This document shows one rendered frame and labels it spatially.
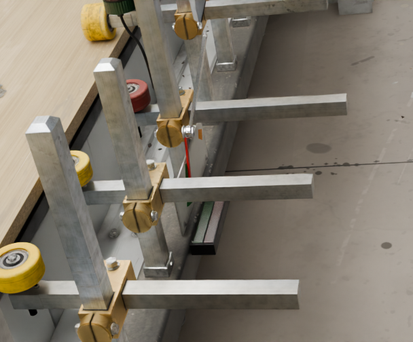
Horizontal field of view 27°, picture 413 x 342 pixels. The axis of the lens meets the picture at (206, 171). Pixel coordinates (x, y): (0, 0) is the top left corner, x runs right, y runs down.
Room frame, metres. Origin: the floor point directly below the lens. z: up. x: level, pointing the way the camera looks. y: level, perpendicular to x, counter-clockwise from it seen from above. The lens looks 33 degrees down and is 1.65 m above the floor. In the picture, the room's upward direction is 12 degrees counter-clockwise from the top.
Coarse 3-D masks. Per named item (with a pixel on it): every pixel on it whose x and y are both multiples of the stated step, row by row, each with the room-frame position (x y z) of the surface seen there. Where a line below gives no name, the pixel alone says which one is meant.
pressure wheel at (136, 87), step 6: (132, 84) 1.49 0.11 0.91; (138, 84) 1.48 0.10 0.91; (144, 84) 1.48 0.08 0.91; (132, 90) 1.47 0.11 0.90; (138, 90) 1.46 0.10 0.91; (144, 90) 1.45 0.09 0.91; (132, 96) 1.44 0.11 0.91; (138, 96) 1.44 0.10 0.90; (144, 96) 1.45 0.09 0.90; (132, 102) 1.43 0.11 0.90; (138, 102) 1.44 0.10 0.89; (144, 102) 1.45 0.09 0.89; (138, 108) 1.44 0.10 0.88; (144, 108) 1.44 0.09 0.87
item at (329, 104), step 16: (304, 96) 1.39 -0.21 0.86; (320, 96) 1.38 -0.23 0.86; (336, 96) 1.36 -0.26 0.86; (144, 112) 1.45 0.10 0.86; (208, 112) 1.42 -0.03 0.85; (224, 112) 1.41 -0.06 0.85; (240, 112) 1.40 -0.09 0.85; (256, 112) 1.39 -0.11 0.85; (272, 112) 1.38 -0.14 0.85; (288, 112) 1.37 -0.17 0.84; (304, 112) 1.36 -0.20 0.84; (320, 112) 1.35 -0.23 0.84; (336, 112) 1.35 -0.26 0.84
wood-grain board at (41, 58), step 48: (0, 0) 2.12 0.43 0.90; (48, 0) 2.05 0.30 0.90; (96, 0) 1.98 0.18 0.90; (0, 48) 1.81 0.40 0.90; (48, 48) 1.75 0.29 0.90; (96, 48) 1.70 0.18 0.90; (48, 96) 1.52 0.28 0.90; (0, 144) 1.37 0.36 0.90; (0, 192) 1.21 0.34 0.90; (0, 240) 1.07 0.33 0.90
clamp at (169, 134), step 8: (184, 96) 1.46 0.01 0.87; (192, 96) 1.47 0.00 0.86; (184, 104) 1.43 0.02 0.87; (184, 112) 1.40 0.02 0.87; (160, 120) 1.39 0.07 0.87; (168, 120) 1.39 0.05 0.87; (176, 120) 1.38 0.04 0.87; (184, 120) 1.39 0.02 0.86; (160, 128) 1.37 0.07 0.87; (168, 128) 1.37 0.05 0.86; (176, 128) 1.36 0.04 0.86; (160, 136) 1.37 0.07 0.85; (168, 136) 1.37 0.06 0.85; (176, 136) 1.36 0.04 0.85; (168, 144) 1.37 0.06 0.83; (176, 144) 1.36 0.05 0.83
